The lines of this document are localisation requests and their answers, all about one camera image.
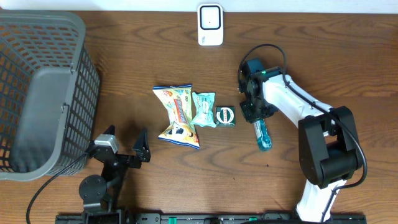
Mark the green round-logo box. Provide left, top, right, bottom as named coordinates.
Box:
left=215, top=106, right=236, bottom=127

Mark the blue mouthwash bottle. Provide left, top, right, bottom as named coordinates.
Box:
left=254, top=119, right=272, bottom=151

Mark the teal wet wipes pack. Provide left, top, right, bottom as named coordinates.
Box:
left=190, top=92, right=216, bottom=128

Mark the yellow snack bag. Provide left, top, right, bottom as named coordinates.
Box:
left=152, top=84, right=200, bottom=149

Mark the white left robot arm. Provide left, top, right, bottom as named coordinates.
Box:
left=79, top=125, right=151, bottom=224

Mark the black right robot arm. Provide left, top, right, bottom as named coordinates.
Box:
left=238, top=62, right=367, bottom=222

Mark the white barcode scanner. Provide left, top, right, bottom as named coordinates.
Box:
left=197, top=3, right=224, bottom=46

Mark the grey plastic shopping basket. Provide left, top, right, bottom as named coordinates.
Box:
left=1, top=10, right=100, bottom=182

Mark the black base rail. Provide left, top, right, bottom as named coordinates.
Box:
left=55, top=212, right=368, bottom=224

